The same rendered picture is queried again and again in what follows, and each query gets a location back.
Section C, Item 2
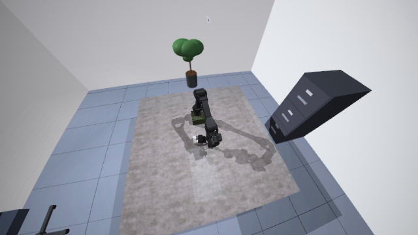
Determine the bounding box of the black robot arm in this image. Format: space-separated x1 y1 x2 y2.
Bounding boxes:
192 88 220 148

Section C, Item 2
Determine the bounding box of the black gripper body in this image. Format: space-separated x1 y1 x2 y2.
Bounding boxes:
198 133 222 144

